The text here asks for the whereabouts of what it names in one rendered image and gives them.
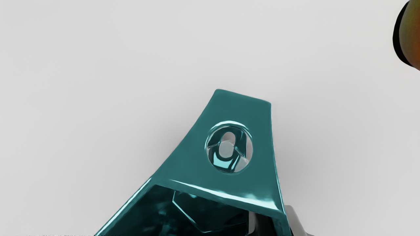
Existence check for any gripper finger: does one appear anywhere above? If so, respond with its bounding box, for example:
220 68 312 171
284 205 315 236

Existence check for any teal faceted mug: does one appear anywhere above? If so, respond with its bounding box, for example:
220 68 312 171
94 89 292 236

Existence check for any orange-green round fruit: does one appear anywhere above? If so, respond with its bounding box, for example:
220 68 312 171
392 0 420 71

